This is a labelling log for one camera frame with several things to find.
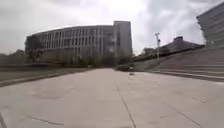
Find pale stone slab plaza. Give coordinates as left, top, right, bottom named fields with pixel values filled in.
left=0, top=68, right=224, bottom=128

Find low dark-roofed building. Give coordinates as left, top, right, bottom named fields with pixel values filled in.
left=133, top=35, right=205, bottom=63

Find row of trees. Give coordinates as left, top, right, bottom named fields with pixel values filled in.
left=0, top=34, right=44, bottom=66

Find large grey office building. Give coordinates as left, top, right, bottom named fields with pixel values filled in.
left=24, top=20, right=134, bottom=66

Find raised stone platform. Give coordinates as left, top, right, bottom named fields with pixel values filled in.
left=0, top=65, right=93, bottom=88

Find wide stone stairs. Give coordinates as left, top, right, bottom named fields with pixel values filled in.
left=116, top=45, right=224, bottom=83

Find grey banded tall building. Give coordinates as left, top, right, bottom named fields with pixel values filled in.
left=196, top=1, right=224, bottom=49

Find lamp pole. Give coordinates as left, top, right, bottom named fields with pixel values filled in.
left=154, top=32, right=162, bottom=65

